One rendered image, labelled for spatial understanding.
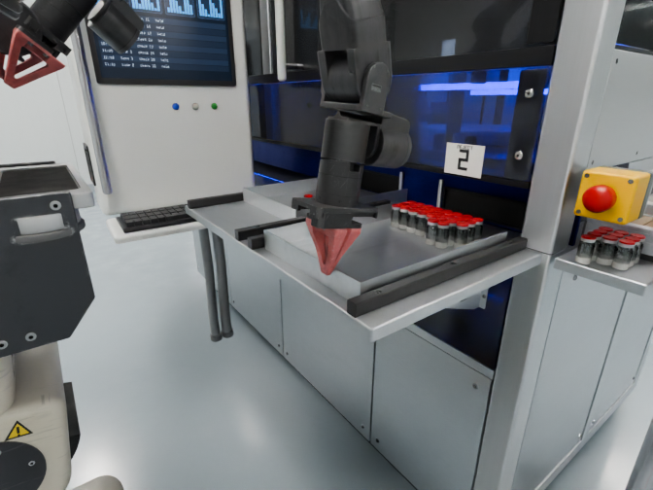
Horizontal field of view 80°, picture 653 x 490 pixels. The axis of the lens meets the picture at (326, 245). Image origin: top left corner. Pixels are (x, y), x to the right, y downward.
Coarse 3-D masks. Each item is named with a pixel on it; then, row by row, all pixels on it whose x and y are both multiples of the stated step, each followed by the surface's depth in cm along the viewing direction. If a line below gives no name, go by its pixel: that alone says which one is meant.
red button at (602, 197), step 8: (584, 192) 57; (592, 192) 56; (600, 192) 55; (608, 192) 55; (584, 200) 57; (592, 200) 56; (600, 200) 55; (608, 200) 55; (592, 208) 57; (600, 208) 56; (608, 208) 55
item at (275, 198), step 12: (300, 180) 110; (312, 180) 113; (252, 192) 97; (264, 192) 105; (276, 192) 107; (288, 192) 109; (300, 192) 110; (312, 192) 110; (360, 192) 110; (372, 192) 110; (384, 192) 95; (396, 192) 98; (252, 204) 98; (264, 204) 92; (276, 204) 88; (288, 204) 98; (276, 216) 89; (288, 216) 84; (300, 216) 82
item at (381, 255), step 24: (384, 216) 85; (264, 240) 69; (288, 240) 72; (312, 240) 73; (360, 240) 73; (384, 240) 73; (408, 240) 73; (480, 240) 63; (504, 240) 68; (312, 264) 57; (336, 264) 62; (360, 264) 62; (384, 264) 62; (408, 264) 54; (432, 264) 57; (336, 288) 53; (360, 288) 49
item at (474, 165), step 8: (448, 144) 78; (456, 144) 76; (464, 144) 75; (448, 152) 78; (456, 152) 77; (472, 152) 74; (480, 152) 73; (448, 160) 79; (456, 160) 77; (472, 160) 74; (480, 160) 73; (448, 168) 79; (456, 168) 78; (472, 168) 75; (480, 168) 73; (472, 176) 75; (480, 176) 74
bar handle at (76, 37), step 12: (72, 36) 95; (84, 48) 97; (84, 60) 97; (84, 72) 98; (84, 84) 99; (84, 96) 100; (96, 120) 103; (96, 132) 103; (96, 144) 104; (96, 156) 105; (108, 180) 108; (108, 192) 109
